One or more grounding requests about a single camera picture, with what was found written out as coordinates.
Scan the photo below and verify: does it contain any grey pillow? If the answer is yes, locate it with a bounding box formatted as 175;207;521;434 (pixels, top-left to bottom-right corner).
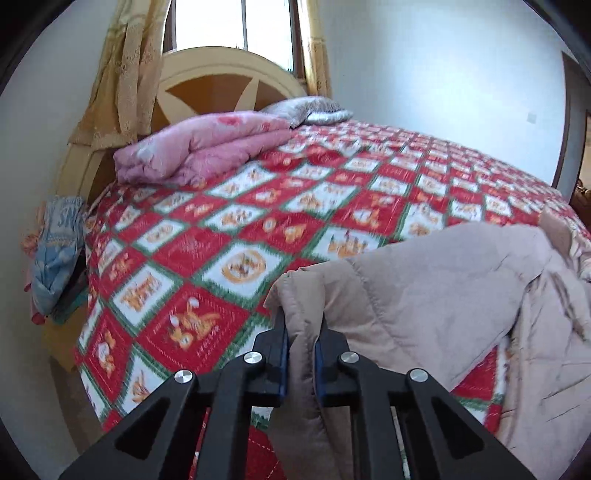
305;109;354;124

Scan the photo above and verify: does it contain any pink folded quilt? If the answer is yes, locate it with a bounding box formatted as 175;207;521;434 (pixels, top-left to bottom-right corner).
113;112;294;186

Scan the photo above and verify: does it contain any red checkered printed blanket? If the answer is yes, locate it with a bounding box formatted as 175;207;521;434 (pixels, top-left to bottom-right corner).
74;119;587;480

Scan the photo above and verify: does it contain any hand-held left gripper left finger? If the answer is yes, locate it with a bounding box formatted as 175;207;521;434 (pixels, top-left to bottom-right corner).
58;310;291;480

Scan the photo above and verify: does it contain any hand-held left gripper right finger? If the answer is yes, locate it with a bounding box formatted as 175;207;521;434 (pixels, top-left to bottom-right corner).
315;314;539;480

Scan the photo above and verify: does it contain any brown door frame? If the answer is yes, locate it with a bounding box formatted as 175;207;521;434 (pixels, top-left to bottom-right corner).
551;51;591;191

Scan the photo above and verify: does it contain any striped pillow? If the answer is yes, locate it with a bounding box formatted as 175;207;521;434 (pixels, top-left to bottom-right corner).
259;96;341;127

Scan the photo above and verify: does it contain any window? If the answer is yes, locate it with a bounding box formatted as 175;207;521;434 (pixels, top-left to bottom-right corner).
163;0;305;77

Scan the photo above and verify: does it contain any pile of printed clothes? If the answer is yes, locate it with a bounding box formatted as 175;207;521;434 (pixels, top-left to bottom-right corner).
21;196;88;324

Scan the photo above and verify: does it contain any yellow nightstand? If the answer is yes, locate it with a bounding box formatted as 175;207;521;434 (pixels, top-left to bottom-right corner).
41;302;89;373

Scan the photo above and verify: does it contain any cream and brown headboard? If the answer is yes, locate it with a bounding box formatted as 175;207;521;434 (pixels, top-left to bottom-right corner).
55;46;308;204

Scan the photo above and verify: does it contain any beige puffer jacket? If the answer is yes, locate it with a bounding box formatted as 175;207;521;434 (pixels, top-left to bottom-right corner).
264;208;591;480

